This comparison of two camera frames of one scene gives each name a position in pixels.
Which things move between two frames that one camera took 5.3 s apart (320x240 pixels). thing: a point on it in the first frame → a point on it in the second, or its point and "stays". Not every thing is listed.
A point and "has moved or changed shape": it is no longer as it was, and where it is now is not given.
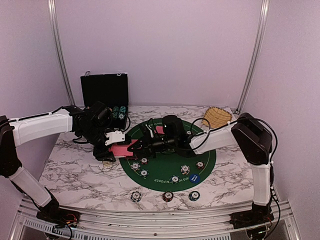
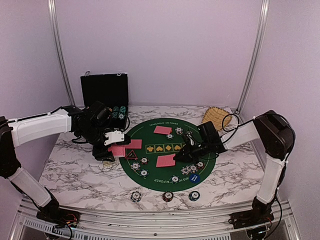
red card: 159,129 stays
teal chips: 174,179 stays
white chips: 185,169 has moved or changed shape
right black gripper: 146,145 → 188,155
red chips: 200,164 stays
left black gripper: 101,154 stays
